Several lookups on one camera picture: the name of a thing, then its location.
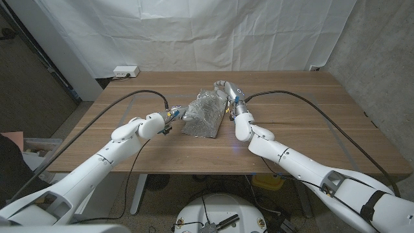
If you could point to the white table leg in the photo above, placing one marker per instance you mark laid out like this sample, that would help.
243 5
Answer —
139 194

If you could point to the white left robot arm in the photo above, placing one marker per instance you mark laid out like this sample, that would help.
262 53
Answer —
93 168

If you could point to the clear plastic storage bin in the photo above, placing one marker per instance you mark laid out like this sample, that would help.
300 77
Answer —
43 145

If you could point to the black tool on base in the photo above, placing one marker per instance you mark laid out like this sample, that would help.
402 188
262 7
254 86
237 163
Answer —
226 222

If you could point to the white power strip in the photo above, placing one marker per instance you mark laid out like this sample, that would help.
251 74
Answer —
126 71

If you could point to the person in dark clothing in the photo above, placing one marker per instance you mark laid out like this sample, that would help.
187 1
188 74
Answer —
13 174

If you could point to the grey table leg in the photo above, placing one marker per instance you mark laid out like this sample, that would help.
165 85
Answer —
304 200

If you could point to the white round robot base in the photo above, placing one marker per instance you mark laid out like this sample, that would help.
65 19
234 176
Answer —
223 207

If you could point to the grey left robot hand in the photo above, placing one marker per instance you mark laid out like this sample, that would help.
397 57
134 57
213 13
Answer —
181 113

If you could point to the black round floor fan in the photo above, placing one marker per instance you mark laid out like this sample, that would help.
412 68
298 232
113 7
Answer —
158 182

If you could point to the yellow object under table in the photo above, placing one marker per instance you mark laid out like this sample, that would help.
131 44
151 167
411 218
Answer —
268 182

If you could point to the white creased backdrop sheet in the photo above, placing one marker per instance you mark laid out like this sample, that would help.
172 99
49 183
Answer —
200 35

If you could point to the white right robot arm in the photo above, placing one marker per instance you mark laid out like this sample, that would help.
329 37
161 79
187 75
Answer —
307 168

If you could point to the crinkled aluminum foil sheet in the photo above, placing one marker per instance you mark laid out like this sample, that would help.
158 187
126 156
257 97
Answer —
205 116

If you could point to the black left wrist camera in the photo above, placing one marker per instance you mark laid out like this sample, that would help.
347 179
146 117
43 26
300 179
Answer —
166 130

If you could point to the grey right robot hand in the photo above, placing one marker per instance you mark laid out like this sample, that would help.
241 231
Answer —
234 94

